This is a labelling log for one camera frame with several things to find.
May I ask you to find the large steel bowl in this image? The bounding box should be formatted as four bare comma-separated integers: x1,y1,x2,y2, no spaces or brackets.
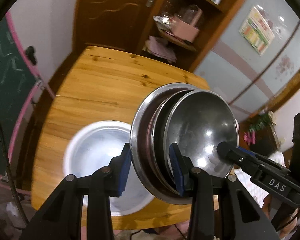
130,83,197,205

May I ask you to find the small steel bowl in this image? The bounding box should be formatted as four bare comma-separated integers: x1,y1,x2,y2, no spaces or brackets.
163,89,240,196

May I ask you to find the person's right hand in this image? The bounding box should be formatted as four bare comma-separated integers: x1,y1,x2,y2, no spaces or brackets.
262,195,298,239

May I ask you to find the pink toy on cabinet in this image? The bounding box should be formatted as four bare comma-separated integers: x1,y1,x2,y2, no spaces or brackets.
243,131,256,145

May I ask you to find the dark wooden side cabinet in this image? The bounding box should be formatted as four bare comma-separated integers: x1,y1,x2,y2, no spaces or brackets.
239,111,280,156

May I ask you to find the white checkered bedding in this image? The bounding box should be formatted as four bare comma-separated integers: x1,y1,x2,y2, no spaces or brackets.
233,151,287,208

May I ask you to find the wooden round table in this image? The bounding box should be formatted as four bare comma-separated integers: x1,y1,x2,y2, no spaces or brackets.
30,45,220,230

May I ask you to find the pink folded cloth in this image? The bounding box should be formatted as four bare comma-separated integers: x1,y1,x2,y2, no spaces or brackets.
142,36,177,63

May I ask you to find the pink box on shelf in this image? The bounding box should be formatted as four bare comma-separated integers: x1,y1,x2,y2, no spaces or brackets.
170,16,199,43

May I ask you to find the brown wooden door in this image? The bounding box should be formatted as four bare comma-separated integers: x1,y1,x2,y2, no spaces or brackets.
73,0,152,53

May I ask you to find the black cable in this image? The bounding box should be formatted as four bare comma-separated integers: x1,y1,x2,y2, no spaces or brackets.
0,103,30,227

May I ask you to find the colourful wall poster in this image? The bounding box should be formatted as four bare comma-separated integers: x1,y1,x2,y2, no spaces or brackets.
239,6,275,56

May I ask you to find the green chalkboard pink frame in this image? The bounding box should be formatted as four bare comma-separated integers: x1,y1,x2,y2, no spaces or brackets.
0,12,55,179

